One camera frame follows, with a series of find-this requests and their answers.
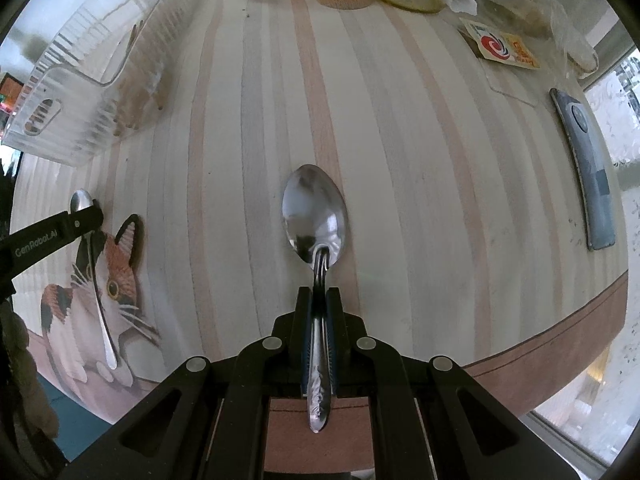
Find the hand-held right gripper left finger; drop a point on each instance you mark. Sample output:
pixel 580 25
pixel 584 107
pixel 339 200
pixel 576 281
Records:
pixel 306 345

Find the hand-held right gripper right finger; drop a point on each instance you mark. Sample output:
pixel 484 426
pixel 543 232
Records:
pixel 332 345

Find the striped cat print tablecloth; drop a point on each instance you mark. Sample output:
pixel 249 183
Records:
pixel 425 185

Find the clear plastic container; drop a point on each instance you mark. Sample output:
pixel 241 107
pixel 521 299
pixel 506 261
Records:
pixel 75 85

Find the blue smartphone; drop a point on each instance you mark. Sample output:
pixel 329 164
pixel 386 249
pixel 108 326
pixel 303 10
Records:
pixel 592 185

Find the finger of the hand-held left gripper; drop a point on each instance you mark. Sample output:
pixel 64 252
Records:
pixel 87 220

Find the clear plastic bag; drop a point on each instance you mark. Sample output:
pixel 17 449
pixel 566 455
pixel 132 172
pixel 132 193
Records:
pixel 530 5

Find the metal spoon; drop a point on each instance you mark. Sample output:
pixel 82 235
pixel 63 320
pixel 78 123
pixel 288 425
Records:
pixel 102 320
pixel 315 220

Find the small printed card packet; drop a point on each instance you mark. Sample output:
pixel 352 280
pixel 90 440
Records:
pixel 502 46

